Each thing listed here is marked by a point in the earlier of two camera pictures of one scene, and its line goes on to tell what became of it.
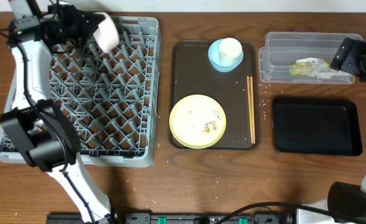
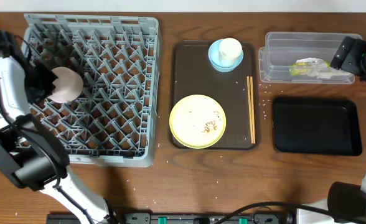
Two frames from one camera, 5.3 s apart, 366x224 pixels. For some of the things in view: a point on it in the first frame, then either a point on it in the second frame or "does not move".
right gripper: (345, 54) does not move
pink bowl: (107, 34) → (68, 86)
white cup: (229, 50) does not move
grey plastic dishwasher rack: (109, 101) does not move
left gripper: (85, 23) → (39, 83)
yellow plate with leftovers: (197, 121) does not move
